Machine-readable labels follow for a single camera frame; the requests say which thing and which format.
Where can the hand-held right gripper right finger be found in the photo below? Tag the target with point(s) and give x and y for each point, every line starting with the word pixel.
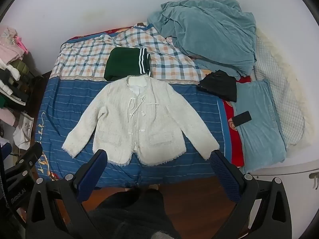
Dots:
pixel 225 176

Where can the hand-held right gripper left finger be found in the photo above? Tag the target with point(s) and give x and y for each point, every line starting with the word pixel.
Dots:
pixel 91 173

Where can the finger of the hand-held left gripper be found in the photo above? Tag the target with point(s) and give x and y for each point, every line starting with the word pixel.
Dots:
pixel 27 158

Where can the white tweed jacket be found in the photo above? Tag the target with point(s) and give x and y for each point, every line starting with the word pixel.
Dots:
pixel 139 119

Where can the pile of clothes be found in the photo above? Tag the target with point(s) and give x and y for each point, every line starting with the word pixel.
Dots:
pixel 10 79

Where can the white printed bag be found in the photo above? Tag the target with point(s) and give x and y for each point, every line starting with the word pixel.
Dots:
pixel 23 132

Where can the person's dark clothing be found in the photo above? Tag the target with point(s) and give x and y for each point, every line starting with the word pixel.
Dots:
pixel 132 214

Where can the teal pillow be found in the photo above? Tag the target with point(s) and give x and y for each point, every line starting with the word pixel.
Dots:
pixel 259 129

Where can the black phone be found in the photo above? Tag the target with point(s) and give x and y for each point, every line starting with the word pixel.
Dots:
pixel 242 118

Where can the blue striped bed sheet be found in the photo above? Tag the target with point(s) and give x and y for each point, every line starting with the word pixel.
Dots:
pixel 62 104

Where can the black garment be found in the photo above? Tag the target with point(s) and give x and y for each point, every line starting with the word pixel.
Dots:
pixel 219 86

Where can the white dotted quilt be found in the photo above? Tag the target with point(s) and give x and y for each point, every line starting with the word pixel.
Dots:
pixel 281 87

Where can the plaid bed sheet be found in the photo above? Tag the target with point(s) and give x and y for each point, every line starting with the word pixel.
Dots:
pixel 82 57

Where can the green garment with striped trim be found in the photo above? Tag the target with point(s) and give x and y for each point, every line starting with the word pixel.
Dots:
pixel 122 62

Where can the teal fleece blanket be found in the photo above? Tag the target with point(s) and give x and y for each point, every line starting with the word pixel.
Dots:
pixel 211 34

